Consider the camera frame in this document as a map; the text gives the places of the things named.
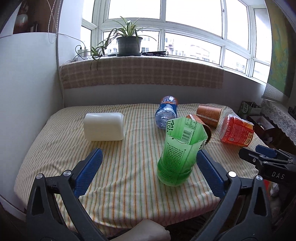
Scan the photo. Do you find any wall map poster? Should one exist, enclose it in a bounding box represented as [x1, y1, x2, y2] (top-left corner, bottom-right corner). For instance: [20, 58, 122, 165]
[262, 1, 295, 104]

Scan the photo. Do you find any green cut bottle cup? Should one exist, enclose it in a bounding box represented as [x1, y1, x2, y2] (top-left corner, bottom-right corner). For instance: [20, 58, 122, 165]
[157, 117, 208, 186]

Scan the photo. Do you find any blue cut bottle cup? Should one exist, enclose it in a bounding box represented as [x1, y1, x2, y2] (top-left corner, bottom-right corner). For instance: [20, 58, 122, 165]
[154, 95, 178, 130]

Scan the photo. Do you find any brown paper cup near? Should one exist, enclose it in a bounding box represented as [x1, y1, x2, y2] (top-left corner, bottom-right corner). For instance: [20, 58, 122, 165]
[186, 114, 212, 145]

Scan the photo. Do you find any white power charger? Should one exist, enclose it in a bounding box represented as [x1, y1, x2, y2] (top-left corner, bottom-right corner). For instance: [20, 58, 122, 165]
[74, 45, 89, 61]

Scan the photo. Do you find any white window frame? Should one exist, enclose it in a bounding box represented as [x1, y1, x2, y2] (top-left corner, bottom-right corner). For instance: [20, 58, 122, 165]
[80, 1, 271, 83]

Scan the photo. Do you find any black flat item on sill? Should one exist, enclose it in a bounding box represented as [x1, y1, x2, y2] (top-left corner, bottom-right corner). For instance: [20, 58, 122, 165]
[141, 51, 167, 57]

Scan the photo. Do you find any brown plaid cloth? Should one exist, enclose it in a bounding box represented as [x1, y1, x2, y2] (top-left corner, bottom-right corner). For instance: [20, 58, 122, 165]
[60, 56, 224, 89]

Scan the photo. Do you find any white lace cloth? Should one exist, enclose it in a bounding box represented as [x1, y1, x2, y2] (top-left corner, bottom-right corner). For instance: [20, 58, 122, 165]
[261, 99, 296, 144]

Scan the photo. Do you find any potted spider plant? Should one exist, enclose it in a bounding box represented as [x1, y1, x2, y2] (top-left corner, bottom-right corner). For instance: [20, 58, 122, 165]
[90, 16, 157, 61]

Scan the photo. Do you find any white plastic cup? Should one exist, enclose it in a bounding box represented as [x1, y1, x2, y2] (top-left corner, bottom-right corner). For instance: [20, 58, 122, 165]
[83, 113, 125, 141]

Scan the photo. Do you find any brown paper cup far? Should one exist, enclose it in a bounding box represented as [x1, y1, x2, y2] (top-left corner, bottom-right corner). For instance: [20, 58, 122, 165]
[196, 105, 222, 128]

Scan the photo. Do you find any red orange cut bottle cup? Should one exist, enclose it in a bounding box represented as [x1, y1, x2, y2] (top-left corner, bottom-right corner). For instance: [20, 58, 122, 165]
[220, 114, 254, 147]

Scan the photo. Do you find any beige cushion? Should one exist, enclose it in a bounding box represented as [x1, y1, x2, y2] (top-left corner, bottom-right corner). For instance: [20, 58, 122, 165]
[112, 219, 171, 241]

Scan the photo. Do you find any brown paper cup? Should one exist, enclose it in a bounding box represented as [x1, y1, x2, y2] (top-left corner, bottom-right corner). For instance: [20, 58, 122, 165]
[186, 114, 212, 145]
[196, 105, 222, 128]

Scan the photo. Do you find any green white box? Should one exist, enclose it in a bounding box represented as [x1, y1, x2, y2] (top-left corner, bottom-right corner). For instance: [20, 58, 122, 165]
[238, 101, 262, 119]

